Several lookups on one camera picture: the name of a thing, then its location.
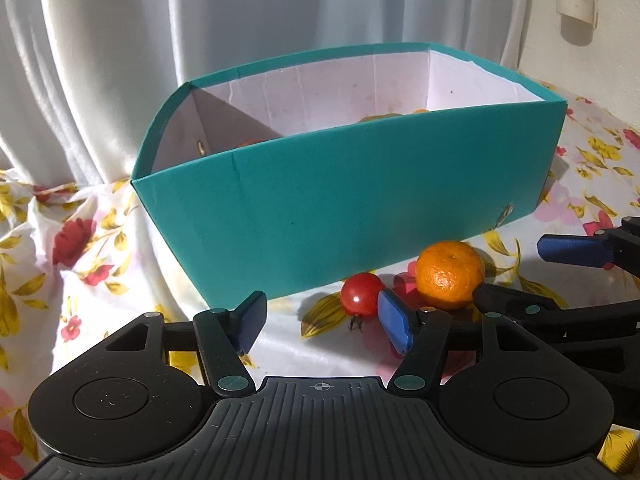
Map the floral printed cloth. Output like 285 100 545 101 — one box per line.
0 95 640 480

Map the teal cardboard box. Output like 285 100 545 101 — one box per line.
130 41 568 309

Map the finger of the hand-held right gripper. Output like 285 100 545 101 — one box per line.
536 216 640 278
472 282 640 376

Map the white curtain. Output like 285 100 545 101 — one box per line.
0 0 531 186

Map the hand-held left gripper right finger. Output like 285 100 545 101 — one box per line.
377 287 531 395

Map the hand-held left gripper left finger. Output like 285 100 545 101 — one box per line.
105 290 268 396

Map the red cherry tomato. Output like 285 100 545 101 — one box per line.
341 272 387 333

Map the orange mandarin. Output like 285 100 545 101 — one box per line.
415 241 486 311

